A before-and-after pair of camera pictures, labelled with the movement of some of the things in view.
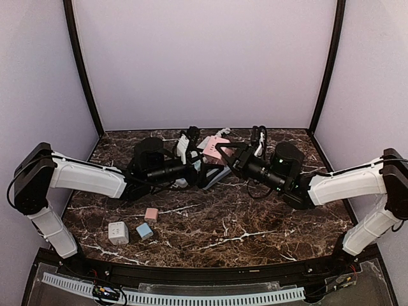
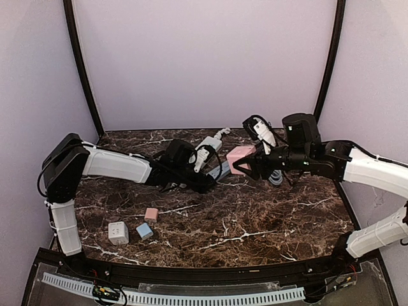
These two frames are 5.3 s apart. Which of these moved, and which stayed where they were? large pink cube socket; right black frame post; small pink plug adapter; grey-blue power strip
Moved: large pink cube socket
Stayed: grey-blue power strip; right black frame post; small pink plug adapter
